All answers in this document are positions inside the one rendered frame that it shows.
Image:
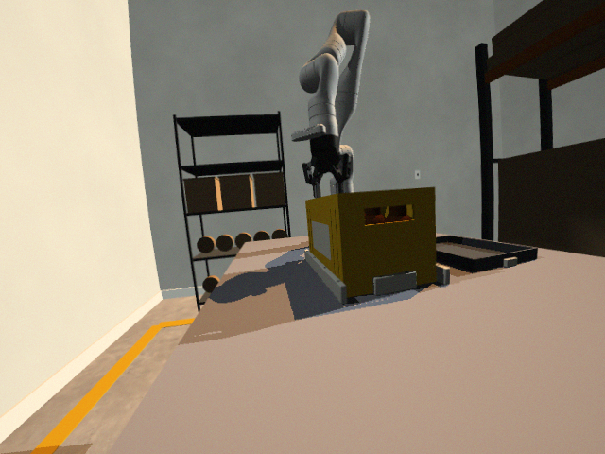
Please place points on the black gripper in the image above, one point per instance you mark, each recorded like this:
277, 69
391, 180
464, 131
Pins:
325, 158

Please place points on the yellow crate with dividers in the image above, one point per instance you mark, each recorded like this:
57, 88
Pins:
355, 252

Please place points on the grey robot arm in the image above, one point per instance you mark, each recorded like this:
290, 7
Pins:
334, 104

